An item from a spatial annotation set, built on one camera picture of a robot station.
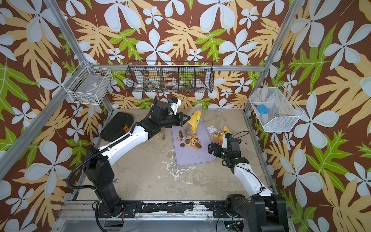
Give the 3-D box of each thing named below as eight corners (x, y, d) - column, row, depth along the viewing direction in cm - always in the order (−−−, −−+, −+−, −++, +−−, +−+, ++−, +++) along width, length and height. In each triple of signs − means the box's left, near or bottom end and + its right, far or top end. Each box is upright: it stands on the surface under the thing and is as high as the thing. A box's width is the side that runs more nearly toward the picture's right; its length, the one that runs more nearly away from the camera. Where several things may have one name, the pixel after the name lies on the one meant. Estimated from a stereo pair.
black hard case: (103, 141, 104) (98, 135, 98) (119, 117, 119) (115, 110, 113) (122, 145, 102) (118, 139, 96) (135, 120, 117) (133, 113, 111)
